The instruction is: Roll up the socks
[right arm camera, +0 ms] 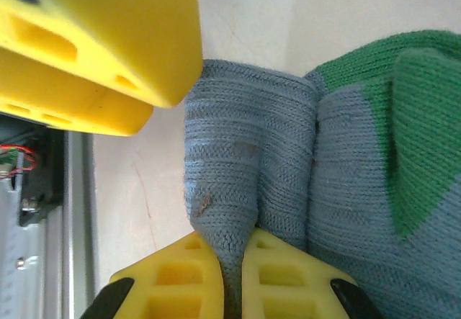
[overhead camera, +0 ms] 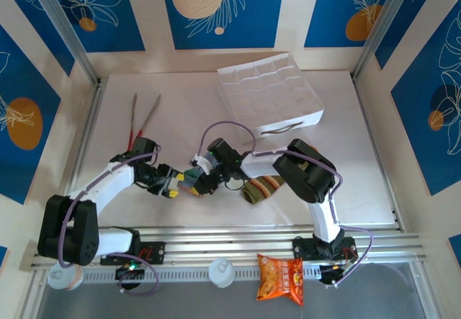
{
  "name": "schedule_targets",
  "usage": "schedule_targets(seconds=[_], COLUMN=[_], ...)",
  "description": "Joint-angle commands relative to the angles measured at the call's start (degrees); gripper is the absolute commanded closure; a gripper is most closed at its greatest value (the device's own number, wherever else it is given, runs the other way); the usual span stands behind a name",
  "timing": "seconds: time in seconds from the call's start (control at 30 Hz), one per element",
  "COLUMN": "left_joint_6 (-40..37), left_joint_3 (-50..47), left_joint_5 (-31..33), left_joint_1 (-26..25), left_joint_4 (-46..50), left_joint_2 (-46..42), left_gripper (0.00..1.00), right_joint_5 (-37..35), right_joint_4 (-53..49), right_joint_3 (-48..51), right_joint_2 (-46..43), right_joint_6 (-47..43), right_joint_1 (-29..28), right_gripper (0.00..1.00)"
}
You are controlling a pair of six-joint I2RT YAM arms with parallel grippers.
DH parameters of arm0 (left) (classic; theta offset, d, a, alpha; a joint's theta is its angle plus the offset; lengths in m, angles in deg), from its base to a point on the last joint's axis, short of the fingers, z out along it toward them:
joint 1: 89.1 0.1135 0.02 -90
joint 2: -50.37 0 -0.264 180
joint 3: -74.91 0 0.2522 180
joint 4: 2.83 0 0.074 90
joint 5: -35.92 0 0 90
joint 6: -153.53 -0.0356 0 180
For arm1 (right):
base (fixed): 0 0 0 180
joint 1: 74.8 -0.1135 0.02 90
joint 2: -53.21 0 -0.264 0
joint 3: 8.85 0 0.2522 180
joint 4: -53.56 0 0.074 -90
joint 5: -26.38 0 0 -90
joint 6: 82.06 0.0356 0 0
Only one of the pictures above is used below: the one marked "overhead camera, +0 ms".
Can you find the grey sock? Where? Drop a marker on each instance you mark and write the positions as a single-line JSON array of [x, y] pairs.
[[185, 183]]

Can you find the olive striped sock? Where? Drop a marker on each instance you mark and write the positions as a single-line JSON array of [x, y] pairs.
[[263, 189]]

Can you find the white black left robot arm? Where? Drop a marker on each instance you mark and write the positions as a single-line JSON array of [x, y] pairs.
[[108, 182]]

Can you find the metal tongs with red grips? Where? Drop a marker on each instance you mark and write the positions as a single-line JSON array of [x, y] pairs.
[[135, 99]]

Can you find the perforated metal strip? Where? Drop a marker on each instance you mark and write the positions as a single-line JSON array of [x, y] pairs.
[[180, 273]]

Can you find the white-lidded can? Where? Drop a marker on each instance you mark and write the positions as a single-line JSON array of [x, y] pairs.
[[220, 272], [59, 279]]

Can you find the black controller board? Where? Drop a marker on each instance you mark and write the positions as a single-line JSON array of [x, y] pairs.
[[129, 271], [333, 275]]

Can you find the white divided organizer box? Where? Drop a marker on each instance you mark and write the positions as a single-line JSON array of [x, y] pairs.
[[273, 92]]

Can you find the orange snack bag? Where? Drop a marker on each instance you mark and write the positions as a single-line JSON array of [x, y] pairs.
[[281, 279]]

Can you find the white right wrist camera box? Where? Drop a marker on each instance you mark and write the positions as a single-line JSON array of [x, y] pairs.
[[198, 161]]

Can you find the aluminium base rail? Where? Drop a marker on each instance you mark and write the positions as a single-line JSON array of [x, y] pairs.
[[234, 240]]

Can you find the aluminium frame post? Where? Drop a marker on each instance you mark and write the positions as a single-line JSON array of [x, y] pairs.
[[381, 23], [61, 20]]

